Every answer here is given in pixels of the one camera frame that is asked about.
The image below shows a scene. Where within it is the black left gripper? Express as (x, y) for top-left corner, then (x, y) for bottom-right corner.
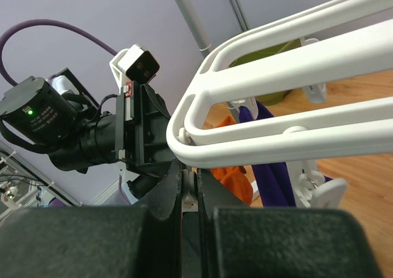
(115, 83), (174, 177)

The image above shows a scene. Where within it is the green plastic laundry basket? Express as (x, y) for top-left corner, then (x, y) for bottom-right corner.
(228, 38), (303, 106)

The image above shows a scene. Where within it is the orange sock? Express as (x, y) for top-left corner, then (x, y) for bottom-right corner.
(210, 115), (254, 205)

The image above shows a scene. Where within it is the white clip sock hanger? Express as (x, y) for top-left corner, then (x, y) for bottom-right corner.
(166, 0), (392, 207)

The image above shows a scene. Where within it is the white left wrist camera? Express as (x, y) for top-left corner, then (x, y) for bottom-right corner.
(109, 44), (160, 94)

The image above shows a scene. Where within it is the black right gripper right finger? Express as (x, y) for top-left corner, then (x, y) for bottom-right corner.
(196, 169), (383, 277)

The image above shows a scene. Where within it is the purple cloth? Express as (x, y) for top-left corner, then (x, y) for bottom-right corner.
(238, 99), (334, 208)

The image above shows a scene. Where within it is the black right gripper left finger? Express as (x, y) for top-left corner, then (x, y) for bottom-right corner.
(1, 160), (182, 277)

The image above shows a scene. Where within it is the white and grey drying rack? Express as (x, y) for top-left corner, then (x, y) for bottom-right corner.
(175, 0), (212, 58)

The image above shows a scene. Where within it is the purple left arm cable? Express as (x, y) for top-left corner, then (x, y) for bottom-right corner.
(0, 18), (136, 207)

